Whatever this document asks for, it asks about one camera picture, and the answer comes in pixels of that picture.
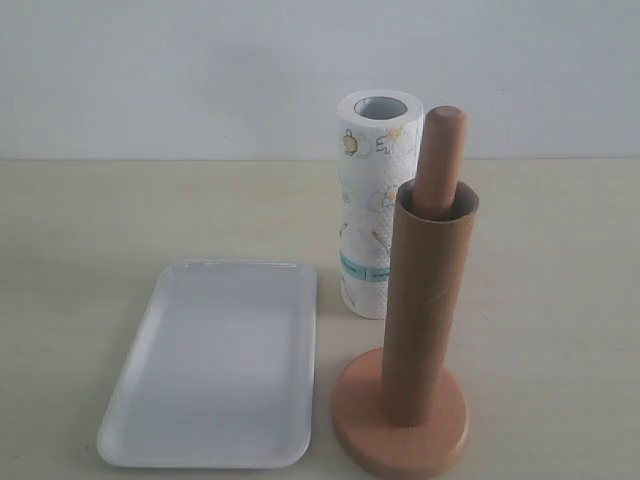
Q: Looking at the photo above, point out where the brown cardboard tube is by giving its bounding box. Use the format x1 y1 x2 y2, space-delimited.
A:
381 180 479 427

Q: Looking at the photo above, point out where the printed white paper towel roll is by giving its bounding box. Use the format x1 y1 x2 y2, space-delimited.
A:
337 89 424 319

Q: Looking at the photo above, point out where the wooden paper towel holder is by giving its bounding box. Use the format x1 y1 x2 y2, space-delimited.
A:
331 106 469 479

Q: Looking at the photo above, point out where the white rectangular plastic tray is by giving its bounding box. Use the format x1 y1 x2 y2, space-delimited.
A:
97 259 317 469

